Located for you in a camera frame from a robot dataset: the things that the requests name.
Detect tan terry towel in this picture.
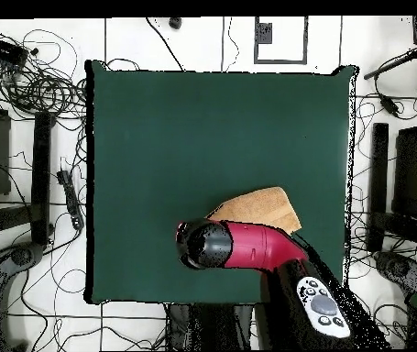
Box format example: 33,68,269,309
206,186,302,236

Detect dark green tablecloth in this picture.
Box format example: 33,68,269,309
83,59,359,307

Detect black power strip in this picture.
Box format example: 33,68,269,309
56,169,85,231

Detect black power adapter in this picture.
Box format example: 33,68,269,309
379,93,401,118

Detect black tripod rod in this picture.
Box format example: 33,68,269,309
362,45,417,81

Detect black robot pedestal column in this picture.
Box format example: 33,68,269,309
165,302,255,351

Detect black metal stand frame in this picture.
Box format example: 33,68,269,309
366,122,417,254
0,110,57,246

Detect tangled black cables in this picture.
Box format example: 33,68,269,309
0,28,88,122

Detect black switch box with ports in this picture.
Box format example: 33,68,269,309
0,33,29,68

